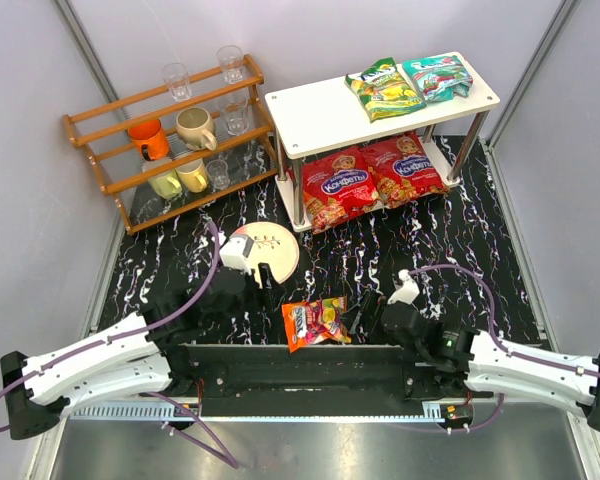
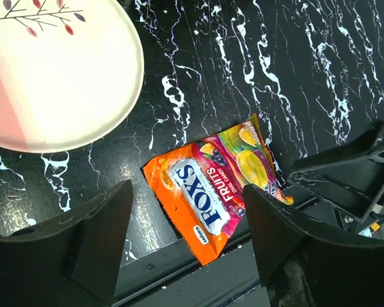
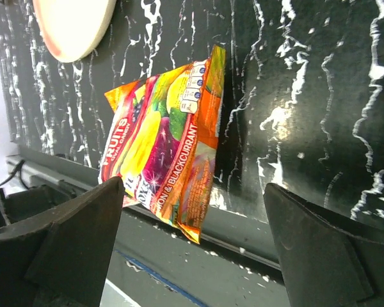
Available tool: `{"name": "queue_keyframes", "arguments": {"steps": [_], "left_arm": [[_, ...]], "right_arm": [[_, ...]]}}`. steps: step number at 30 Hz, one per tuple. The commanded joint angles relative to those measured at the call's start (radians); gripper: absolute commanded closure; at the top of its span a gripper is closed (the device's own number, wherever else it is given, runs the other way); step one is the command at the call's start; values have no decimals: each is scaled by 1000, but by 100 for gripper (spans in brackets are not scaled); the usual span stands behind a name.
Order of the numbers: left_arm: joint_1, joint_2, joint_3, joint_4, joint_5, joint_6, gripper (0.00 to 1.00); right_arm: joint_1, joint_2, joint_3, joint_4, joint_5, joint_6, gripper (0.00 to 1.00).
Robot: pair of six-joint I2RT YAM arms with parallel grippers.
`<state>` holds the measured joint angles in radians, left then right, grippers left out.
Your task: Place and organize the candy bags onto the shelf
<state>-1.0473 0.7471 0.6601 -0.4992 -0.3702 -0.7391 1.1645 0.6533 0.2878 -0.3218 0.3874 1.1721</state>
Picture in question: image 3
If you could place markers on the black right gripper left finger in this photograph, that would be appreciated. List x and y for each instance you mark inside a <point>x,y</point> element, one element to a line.
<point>61,256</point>

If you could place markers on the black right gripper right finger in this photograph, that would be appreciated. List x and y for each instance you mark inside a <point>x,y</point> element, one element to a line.
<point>326,259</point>

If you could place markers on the orange candy bag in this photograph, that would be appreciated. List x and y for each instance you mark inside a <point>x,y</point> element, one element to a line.
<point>163,141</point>

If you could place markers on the pink round plate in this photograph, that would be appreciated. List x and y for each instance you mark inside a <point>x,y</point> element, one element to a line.
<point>72,29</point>

